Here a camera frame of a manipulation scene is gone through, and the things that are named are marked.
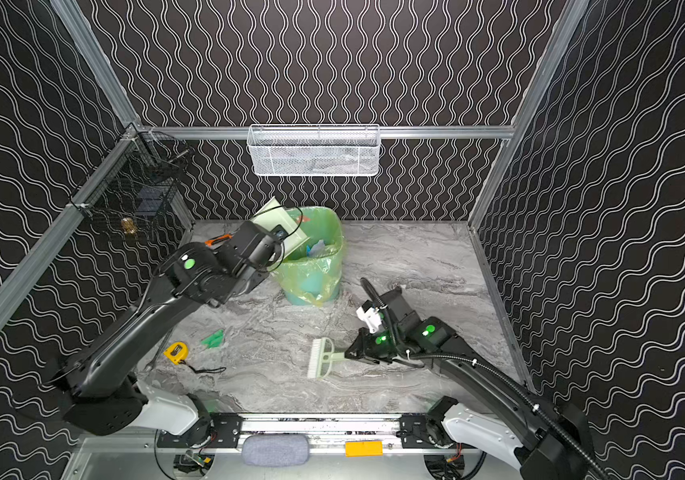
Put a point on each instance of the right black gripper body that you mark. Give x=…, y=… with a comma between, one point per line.
x=360, y=346

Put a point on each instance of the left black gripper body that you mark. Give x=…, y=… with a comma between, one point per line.
x=271, y=241

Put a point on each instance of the pale green dustpan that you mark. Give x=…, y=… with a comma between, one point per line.
x=273, y=215

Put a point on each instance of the pale green brush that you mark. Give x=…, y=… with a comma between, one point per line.
x=323, y=356

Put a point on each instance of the green bin with bag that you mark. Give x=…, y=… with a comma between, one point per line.
x=314, y=281

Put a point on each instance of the purple paper scrap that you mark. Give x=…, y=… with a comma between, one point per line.
x=317, y=250

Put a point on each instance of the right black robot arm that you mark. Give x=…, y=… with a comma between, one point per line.
x=524, y=430

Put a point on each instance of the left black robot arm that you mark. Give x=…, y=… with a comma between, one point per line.
x=101, y=393

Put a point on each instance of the orange utility knife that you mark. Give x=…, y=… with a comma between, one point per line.
x=217, y=240

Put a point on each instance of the green paper scrap left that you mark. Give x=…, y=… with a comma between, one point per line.
x=214, y=340

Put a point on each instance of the yellow block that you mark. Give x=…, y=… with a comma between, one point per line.
x=359, y=449

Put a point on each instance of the yellow tape measure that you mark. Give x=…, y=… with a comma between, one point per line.
x=177, y=353

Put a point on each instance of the brass object in basket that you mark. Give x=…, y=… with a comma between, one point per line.
x=128, y=226

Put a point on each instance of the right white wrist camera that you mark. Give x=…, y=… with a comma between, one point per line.
x=370, y=316

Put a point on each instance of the white wire basket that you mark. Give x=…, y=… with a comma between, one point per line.
x=312, y=150

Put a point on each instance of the black wire basket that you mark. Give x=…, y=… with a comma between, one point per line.
x=141, y=185

